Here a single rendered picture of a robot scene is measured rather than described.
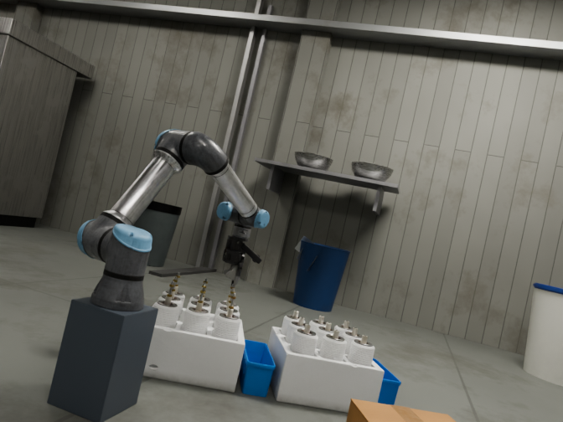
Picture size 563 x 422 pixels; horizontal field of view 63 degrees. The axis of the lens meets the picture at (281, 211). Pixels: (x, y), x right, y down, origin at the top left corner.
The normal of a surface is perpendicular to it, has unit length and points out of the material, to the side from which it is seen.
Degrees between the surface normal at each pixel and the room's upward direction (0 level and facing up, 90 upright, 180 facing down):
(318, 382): 90
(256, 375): 92
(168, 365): 90
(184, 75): 90
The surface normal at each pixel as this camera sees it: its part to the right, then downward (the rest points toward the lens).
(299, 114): -0.27, -0.08
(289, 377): 0.16, 0.01
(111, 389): 0.94, 0.21
